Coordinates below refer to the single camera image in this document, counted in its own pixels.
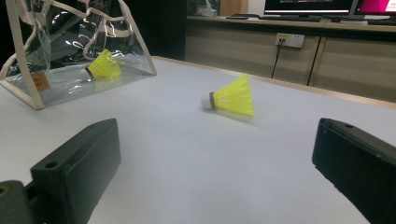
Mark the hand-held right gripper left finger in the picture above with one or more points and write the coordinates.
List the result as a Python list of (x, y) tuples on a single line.
[(77, 161)]

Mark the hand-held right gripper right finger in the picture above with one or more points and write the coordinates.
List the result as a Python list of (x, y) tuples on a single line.
[(358, 165)]

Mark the yellow shuttlecock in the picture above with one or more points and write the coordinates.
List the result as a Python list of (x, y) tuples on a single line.
[(104, 67), (235, 98)]

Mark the clear plastic bag beige trim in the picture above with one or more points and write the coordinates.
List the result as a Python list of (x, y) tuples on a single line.
[(21, 62)]

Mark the beige cabinet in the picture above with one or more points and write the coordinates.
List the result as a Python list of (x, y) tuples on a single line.
[(351, 65)]

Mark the black computer mouse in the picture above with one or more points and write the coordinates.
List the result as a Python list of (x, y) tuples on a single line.
[(336, 19)]

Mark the monitor with pink screen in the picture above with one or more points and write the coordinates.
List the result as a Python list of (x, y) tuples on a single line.
[(376, 6)]

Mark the black keyboard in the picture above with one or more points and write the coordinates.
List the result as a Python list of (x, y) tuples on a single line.
[(289, 18)]

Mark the black computer monitor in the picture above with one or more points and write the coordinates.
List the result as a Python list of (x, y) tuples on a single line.
[(308, 6)]

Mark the white wall socket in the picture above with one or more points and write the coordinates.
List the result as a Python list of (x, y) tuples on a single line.
[(291, 40)]

